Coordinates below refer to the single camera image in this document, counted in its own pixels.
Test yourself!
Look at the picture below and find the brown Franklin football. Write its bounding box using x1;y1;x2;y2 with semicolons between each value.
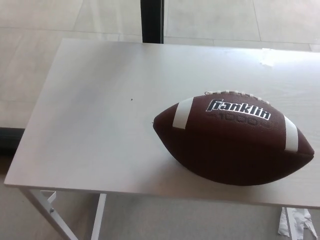
152;89;315;187

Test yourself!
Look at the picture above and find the clear tape piece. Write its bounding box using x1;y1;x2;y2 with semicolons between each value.
258;47;277;68

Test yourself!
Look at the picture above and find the black vertical window post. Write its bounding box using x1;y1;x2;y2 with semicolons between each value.
140;0;166;44

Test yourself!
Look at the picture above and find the white metal desk frame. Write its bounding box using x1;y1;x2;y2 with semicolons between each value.
18;187;296;240

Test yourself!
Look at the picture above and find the black floor rail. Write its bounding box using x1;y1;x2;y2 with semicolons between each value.
0;126;26;151

